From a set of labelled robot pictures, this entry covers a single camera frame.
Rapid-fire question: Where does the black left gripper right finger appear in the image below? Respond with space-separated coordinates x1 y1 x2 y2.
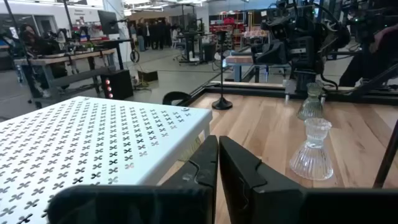
219 136 398 224

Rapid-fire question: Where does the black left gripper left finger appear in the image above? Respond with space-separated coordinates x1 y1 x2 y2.
46 135 219 224

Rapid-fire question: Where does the clear ribbed glass candle holder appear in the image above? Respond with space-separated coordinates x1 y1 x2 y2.
289 117 335 182

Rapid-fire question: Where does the greenish ribbed glass candle holder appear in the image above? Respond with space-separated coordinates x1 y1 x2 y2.
296 82 326 121

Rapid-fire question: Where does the wooden table with blue legs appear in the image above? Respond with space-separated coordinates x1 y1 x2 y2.
225 54 271 83

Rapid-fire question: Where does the red storage shelving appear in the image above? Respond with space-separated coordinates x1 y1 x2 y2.
208 11 246 47

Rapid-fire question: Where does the black equipment cart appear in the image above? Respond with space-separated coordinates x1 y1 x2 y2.
177 29 217 65

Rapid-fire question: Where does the black background robot rig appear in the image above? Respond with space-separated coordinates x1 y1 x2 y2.
340 0 398 44

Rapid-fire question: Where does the black chair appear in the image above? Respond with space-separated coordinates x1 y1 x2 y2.
161 91 193 106

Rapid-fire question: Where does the person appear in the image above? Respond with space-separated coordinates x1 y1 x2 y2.
136 23 147 52
19 23 63 58
338 24 398 88
154 20 165 50

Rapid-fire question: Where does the white perforated metal shelf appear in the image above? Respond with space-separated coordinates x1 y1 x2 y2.
0 95 214 224

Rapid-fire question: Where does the small black floor box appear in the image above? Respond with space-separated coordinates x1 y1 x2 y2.
137 70 159 83

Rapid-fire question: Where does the black box with red lights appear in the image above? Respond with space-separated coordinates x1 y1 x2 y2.
100 69 134 101

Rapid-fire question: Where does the black monitor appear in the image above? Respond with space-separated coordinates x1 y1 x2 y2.
97 9 121 35

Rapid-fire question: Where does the wooden workbench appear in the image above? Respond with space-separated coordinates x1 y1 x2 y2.
14 48 118 105

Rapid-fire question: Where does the black rig frame strut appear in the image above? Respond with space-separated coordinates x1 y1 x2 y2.
351 63 398 97

